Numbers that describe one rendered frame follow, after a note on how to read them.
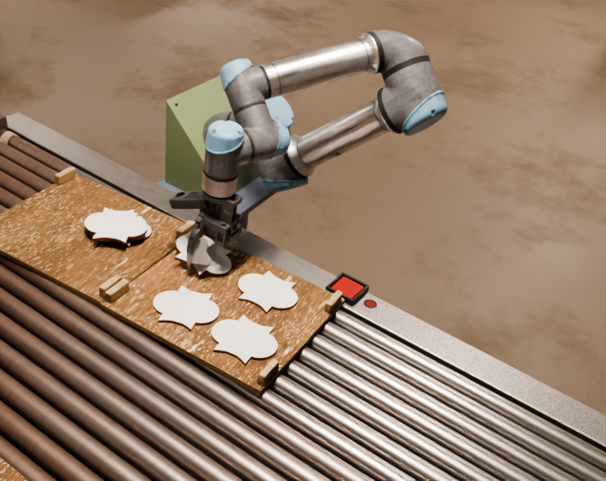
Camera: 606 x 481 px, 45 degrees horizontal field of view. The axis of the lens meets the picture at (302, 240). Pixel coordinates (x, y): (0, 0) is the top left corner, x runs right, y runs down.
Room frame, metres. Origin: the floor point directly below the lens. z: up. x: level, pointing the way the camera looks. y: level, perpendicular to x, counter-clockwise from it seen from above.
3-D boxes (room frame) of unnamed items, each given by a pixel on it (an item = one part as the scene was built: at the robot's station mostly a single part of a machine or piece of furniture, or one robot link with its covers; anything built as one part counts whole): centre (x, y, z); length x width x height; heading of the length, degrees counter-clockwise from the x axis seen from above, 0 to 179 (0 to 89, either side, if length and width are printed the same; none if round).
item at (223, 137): (1.35, 0.19, 1.24); 0.09 x 0.08 x 0.11; 132
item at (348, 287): (1.35, -0.12, 0.92); 0.06 x 0.06 x 0.01; 60
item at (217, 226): (1.34, 0.19, 1.09); 0.09 x 0.08 x 0.12; 64
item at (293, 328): (1.23, 0.15, 0.93); 0.41 x 0.35 x 0.02; 64
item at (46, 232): (1.41, 0.52, 0.93); 0.41 x 0.35 x 0.02; 65
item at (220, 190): (1.35, 0.19, 1.17); 0.08 x 0.08 x 0.05
